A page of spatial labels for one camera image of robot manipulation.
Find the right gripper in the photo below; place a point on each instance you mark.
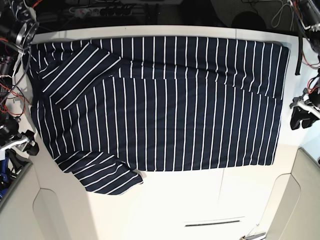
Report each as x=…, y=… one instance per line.
x=25, y=142

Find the beige right side panel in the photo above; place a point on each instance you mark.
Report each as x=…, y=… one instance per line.
x=293, y=209

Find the metal clip at edge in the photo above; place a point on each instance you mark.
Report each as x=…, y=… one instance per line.
x=254, y=236

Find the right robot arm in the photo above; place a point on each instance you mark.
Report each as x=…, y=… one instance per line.
x=18, y=26

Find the grey bin with blue items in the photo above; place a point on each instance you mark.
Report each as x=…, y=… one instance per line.
x=11, y=165

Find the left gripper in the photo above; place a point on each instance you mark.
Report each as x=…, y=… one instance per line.
x=304, y=108

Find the navy white striped T-shirt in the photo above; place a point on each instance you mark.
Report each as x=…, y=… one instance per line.
x=107, y=109

